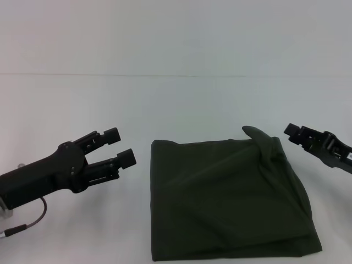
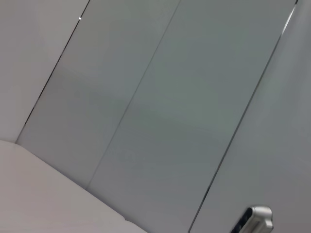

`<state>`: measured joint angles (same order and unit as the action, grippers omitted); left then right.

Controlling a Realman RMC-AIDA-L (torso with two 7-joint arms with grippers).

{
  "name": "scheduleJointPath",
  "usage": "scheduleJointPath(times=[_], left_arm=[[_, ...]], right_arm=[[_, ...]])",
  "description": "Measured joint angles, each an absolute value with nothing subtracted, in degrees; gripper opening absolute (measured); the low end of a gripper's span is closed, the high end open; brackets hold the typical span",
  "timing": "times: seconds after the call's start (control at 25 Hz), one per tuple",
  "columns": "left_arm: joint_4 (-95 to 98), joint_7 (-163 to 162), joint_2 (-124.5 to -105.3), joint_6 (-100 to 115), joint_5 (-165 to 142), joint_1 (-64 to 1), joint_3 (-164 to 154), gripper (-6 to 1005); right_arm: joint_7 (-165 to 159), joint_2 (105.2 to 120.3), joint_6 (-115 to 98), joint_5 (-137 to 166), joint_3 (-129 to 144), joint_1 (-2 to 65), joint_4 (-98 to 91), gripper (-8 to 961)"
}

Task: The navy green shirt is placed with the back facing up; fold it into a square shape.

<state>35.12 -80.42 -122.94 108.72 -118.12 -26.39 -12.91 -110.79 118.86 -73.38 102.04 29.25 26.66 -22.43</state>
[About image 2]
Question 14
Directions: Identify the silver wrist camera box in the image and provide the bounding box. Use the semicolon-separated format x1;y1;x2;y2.
230;205;274;233

